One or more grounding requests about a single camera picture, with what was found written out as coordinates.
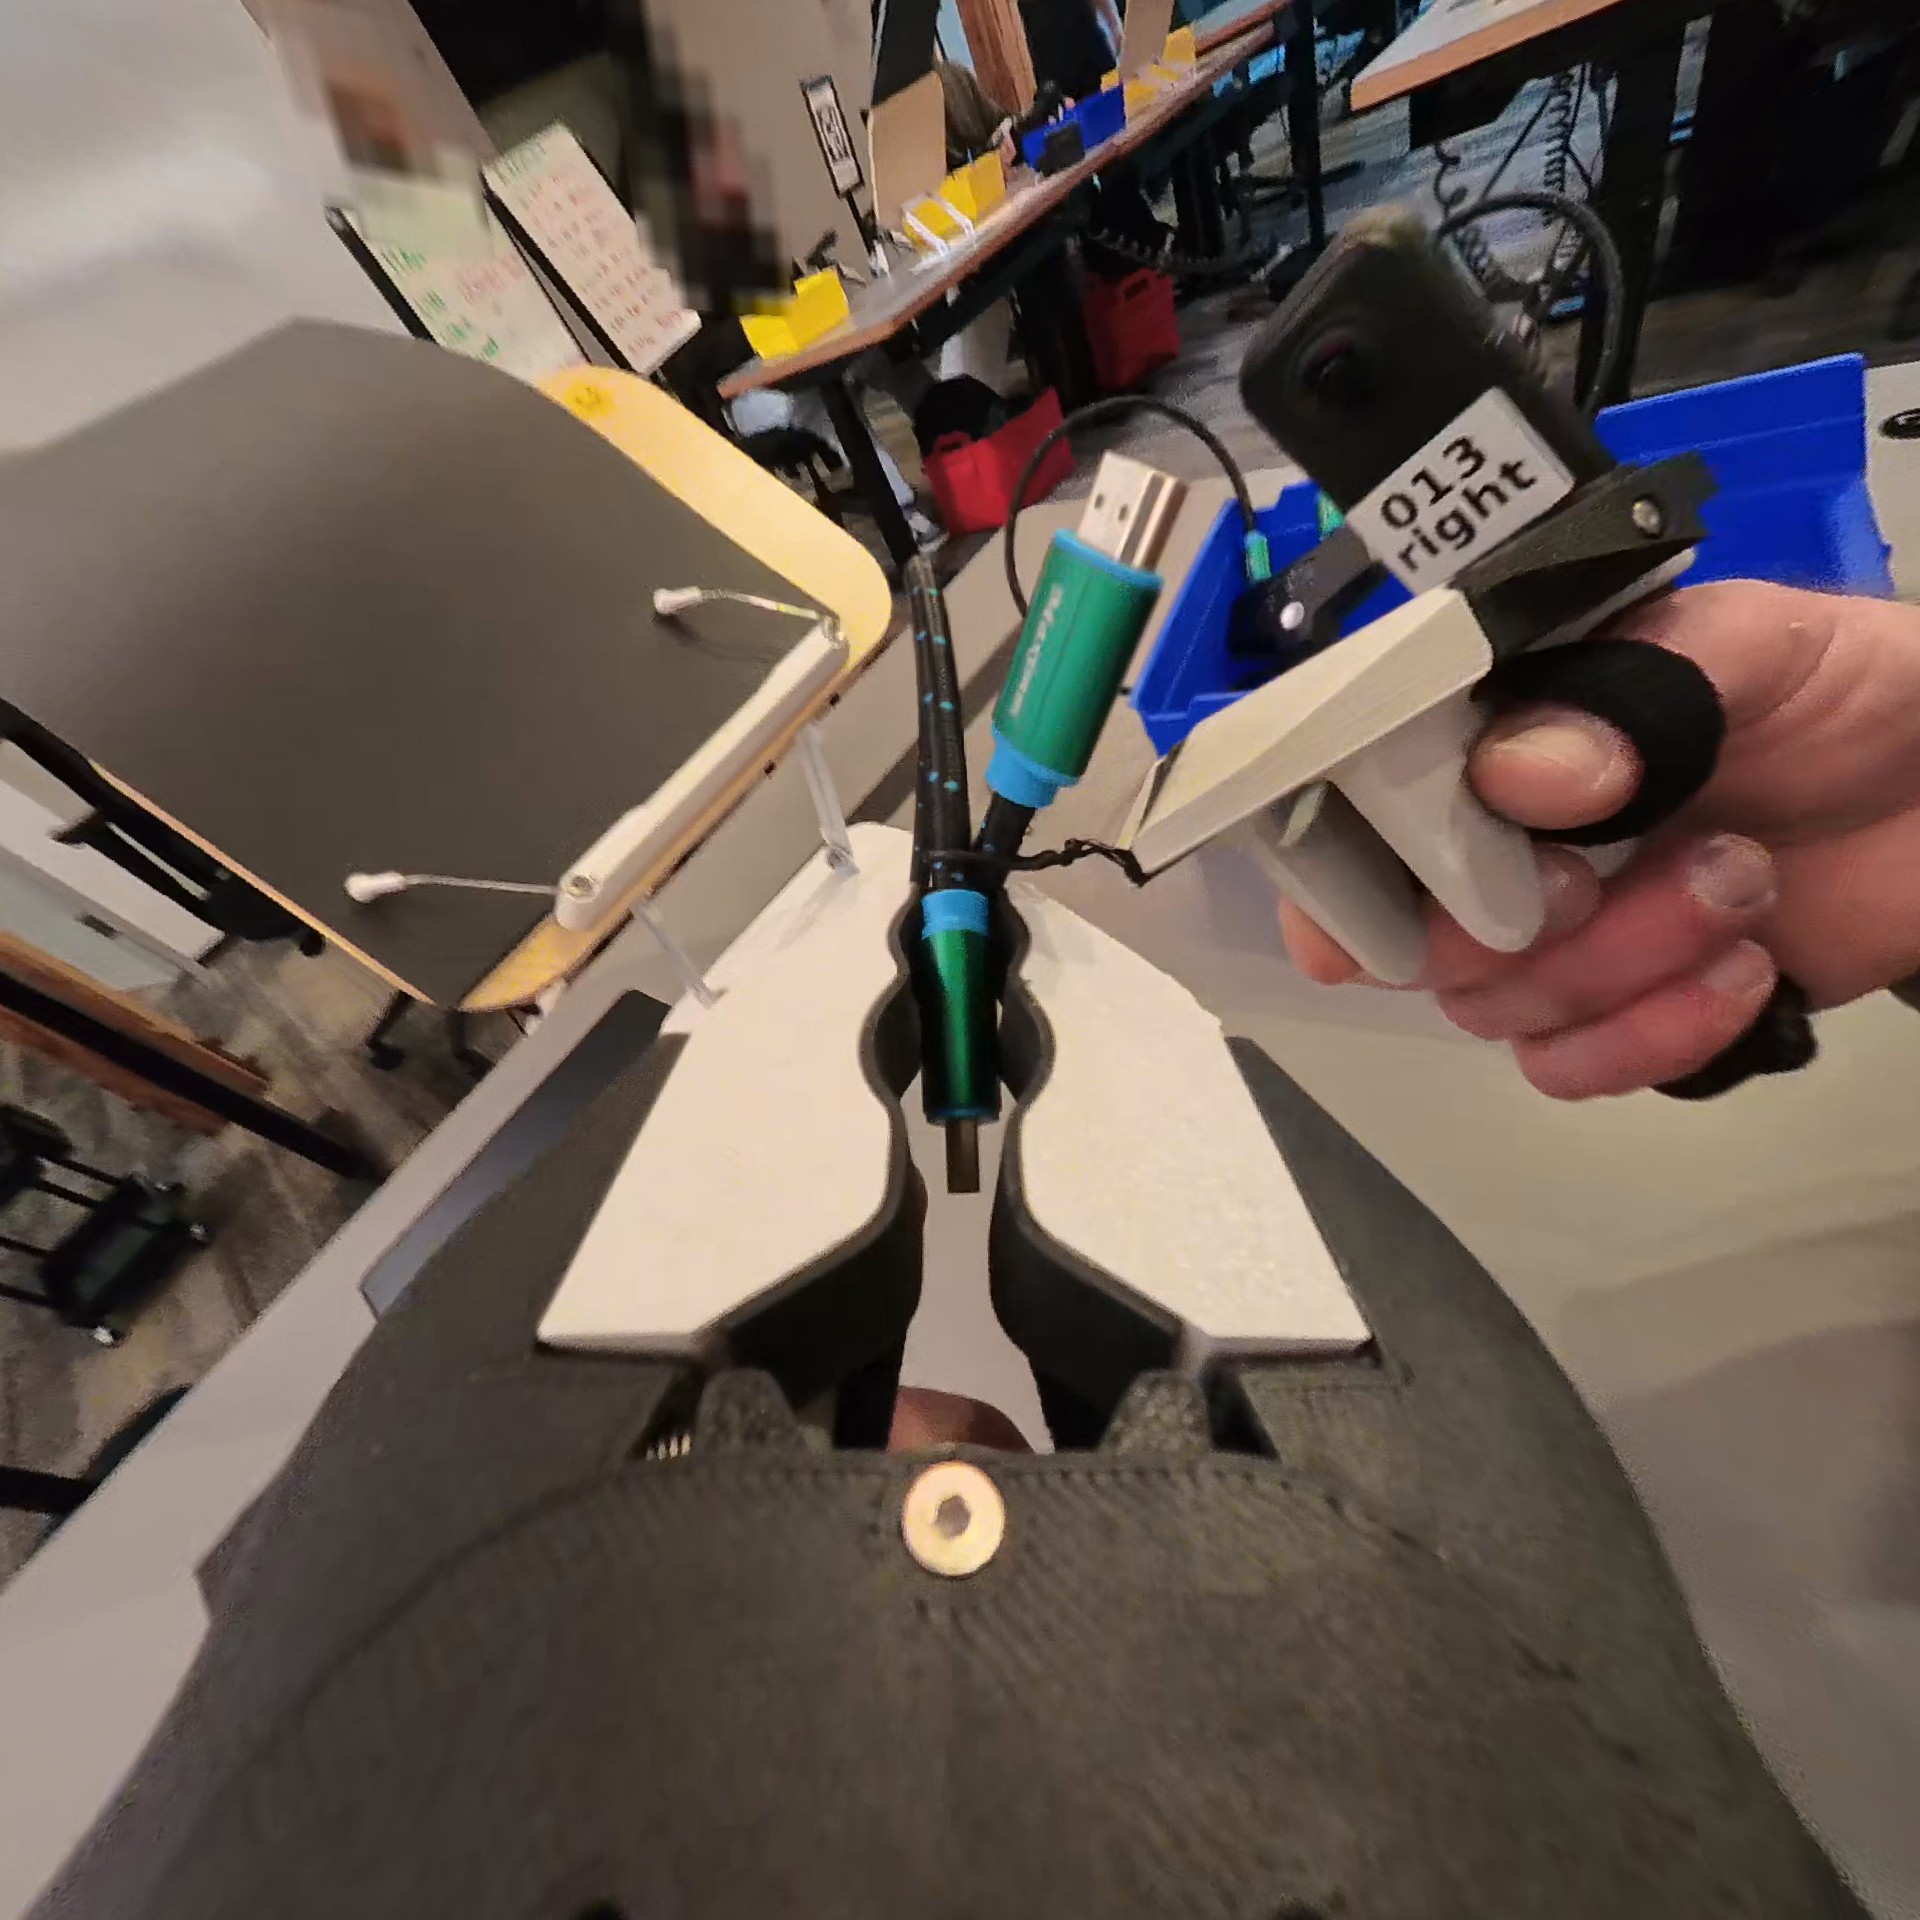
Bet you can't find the wooden desk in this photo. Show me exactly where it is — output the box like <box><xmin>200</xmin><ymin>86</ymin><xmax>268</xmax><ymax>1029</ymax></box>
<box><xmin>717</xmin><ymin>0</ymin><xmax>1331</xmax><ymax>549</ymax></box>

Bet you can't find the blue plastic bin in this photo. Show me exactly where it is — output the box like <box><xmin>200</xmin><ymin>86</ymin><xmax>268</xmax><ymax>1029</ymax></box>
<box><xmin>1132</xmin><ymin>354</ymin><xmax>1899</xmax><ymax>759</ymax></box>

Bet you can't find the small yellow bin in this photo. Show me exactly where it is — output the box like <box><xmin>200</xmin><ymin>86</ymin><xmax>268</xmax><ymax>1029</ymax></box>
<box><xmin>737</xmin><ymin>272</ymin><xmax>859</xmax><ymax>367</ymax></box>

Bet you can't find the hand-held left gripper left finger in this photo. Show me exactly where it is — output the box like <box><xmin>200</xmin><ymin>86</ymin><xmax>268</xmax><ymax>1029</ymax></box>
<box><xmin>544</xmin><ymin>896</ymin><xmax>927</xmax><ymax>1365</ymax></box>

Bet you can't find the person's right hand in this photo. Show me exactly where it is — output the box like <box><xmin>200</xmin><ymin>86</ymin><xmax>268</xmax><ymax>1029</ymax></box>
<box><xmin>1285</xmin><ymin>571</ymin><xmax>1920</xmax><ymax>1104</ymax></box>

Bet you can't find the whiteboard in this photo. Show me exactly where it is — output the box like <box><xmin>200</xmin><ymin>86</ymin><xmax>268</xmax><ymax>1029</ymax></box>
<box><xmin>329</xmin><ymin>165</ymin><xmax>592</xmax><ymax>383</ymax></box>
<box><xmin>484</xmin><ymin>122</ymin><xmax>701</xmax><ymax>378</ymax></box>

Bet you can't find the black metal cart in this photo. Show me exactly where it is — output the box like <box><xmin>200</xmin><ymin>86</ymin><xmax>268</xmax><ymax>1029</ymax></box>
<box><xmin>0</xmin><ymin>1104</ymin><xmax>218</xmax><ymax>1358</ymax></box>

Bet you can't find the white laptop stand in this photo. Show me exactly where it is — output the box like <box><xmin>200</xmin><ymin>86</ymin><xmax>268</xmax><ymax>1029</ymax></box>
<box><xmin>342</xmin><ymin>583</ymin><xmax>1043</xmax><ymax>1012</ymax></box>

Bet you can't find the wooden table with black legs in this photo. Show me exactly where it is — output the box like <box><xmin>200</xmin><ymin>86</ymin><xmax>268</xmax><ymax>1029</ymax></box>
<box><xmin>0</xmin><ymin>699</ymin><xmax>387</xmax><ymax>1191</ymax></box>

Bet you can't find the wooden board with black surface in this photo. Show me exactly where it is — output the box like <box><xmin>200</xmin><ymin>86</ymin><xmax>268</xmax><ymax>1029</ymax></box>
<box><xmin>0</xmin><ymin>324</ymin><xmax>897</xmax><ymax>1014</ymax></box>

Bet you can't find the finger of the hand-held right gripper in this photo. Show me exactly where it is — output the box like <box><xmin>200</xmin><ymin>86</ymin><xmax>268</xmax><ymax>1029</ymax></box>
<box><xmin>1122</xmin><ymin>587</ymin><xmax>1554</xmax><ymax>992</ymax></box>

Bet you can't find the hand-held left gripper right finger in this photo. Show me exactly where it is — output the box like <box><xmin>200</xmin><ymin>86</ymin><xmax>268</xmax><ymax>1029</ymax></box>
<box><xmin>987</xmin><ymin>896</ymin><xmax>1375</xmax><ymax>1365</ymax></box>

